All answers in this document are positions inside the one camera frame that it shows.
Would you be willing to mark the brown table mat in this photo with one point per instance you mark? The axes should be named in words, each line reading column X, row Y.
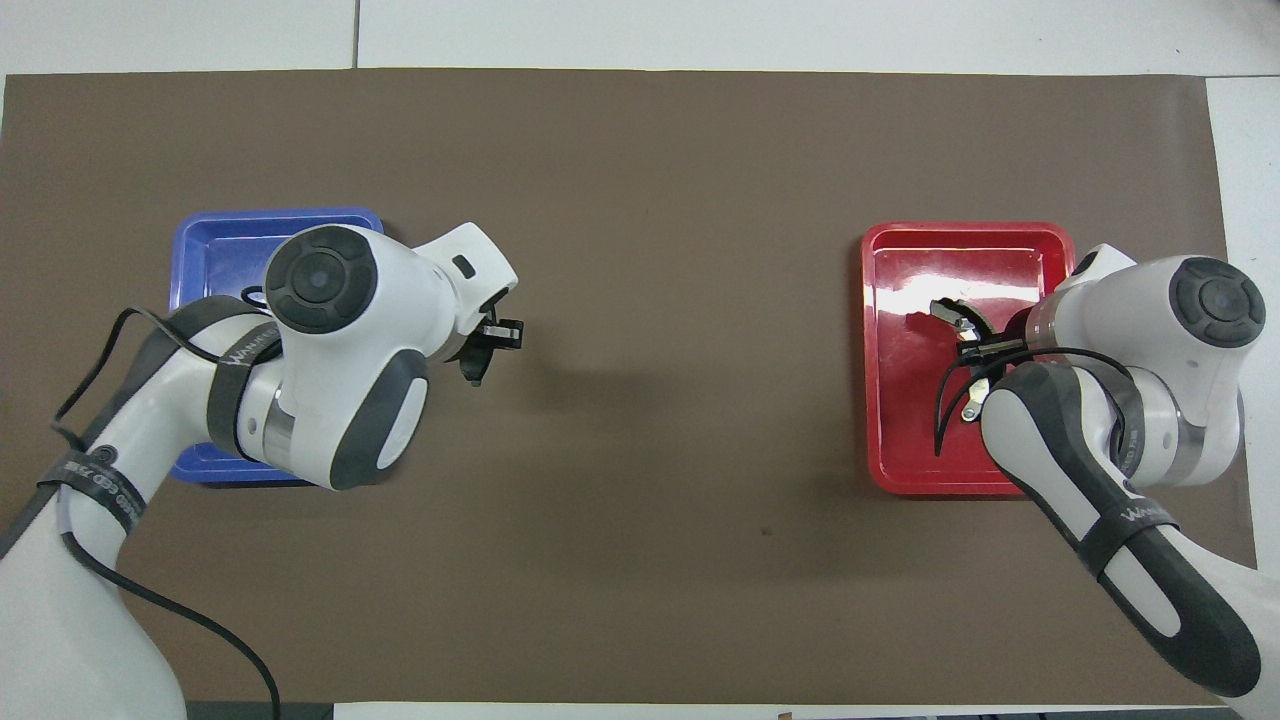
column 640, row 200

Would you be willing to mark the red plastic tray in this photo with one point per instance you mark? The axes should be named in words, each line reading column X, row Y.
column 900, row 450

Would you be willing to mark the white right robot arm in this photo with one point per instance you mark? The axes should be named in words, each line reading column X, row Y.
column 1180, row 400

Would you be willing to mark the dark brake pad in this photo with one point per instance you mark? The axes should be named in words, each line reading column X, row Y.
column 475, row 362

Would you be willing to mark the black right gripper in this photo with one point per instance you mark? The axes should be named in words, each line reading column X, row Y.
column 990, row 349

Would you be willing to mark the curved metal brake shoe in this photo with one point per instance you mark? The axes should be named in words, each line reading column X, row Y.
column 947, row 312

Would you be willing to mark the blue plastic tray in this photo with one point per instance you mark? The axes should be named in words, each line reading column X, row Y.
column 220, row 240

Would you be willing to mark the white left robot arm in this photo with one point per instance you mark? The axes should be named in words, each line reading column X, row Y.
column 330, row 400

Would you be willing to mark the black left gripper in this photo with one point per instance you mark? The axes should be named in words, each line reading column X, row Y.
column 508, row 335

